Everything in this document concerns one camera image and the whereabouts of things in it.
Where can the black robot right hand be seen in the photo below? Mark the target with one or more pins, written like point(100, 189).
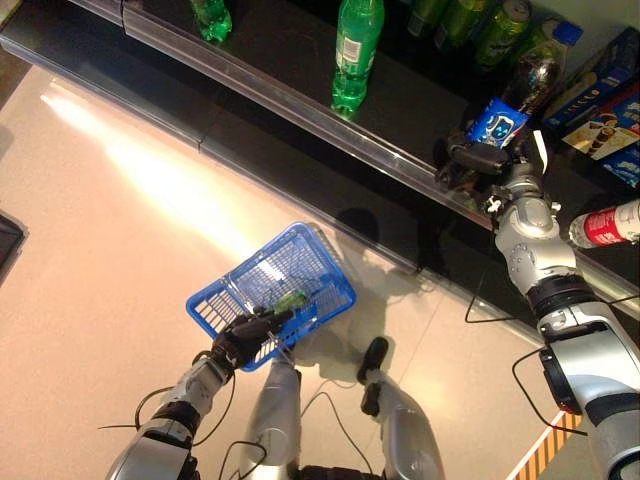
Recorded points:
point(480, 160)

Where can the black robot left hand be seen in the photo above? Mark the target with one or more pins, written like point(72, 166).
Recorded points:
point(245, 332)

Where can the Pepsi cola bottle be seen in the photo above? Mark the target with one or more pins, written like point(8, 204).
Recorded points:
point(500, 122)

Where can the blue plastic shopping basket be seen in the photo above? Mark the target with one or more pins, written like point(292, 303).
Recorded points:
point(300, 240)

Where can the green Sprite bottle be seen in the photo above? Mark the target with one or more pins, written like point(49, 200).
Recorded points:
point(355, 55)
point(212, 22)

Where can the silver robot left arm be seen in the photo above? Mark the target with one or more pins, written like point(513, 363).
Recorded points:
point(195, 390)

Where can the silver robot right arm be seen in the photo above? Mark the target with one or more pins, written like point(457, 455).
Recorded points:
point(530, 220)

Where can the green bottle in basket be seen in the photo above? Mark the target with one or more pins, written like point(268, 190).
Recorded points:
point(290, 299)

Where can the silver robot left leg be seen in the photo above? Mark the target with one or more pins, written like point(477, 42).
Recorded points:
point(275, 415)

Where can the blue biscuit box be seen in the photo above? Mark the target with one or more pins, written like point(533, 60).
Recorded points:
point(590, 75)

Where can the red label water bottle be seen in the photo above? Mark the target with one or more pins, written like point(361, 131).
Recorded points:
point(605, 227)

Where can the blue Oreo box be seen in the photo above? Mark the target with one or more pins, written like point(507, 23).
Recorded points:
point(625, 167)

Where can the black store shelf board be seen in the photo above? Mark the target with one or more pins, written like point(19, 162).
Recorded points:
point(280, 50)
point(310, 170)

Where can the black low display stand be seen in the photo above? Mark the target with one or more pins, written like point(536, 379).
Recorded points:
point(10, 250)

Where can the yellow black hazard tape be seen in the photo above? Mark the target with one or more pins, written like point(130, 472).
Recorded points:
point(545, 450)

